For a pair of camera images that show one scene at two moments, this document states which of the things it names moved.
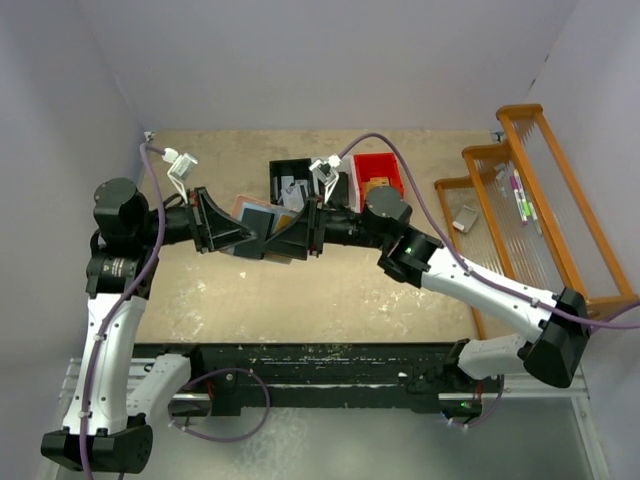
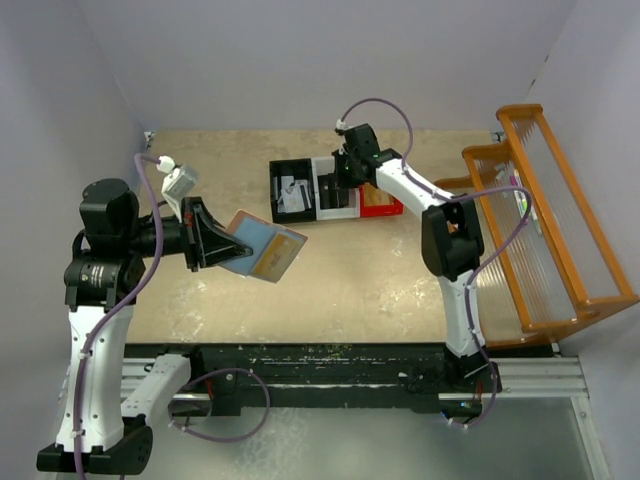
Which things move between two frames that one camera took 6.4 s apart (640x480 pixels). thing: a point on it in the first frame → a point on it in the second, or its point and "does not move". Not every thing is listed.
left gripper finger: x=222 y=228 → x=218 y=245
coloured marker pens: x=516 y=184 does not move
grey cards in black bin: x=289 y=192 does not move
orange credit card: x=284 y=219 → x=275 y=259
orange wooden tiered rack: x=517 y=214 does not move
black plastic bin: x=300 y=169 does not move
